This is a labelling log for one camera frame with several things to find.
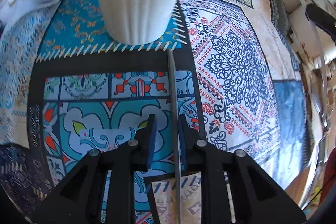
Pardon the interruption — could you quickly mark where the grey metal utensil handle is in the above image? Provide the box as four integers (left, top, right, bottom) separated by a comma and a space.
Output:
167, 50, 182, 223

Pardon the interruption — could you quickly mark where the colourful patterned tablecloth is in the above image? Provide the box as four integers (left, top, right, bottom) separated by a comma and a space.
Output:
1, 0, 305, 223

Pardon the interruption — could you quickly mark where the white ribbed utensil cup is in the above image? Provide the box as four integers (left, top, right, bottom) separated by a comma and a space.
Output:
98, 0, 177, 46

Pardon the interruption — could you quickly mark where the black cable at wall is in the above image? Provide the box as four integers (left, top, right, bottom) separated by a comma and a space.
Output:
282, 0, 336, 42

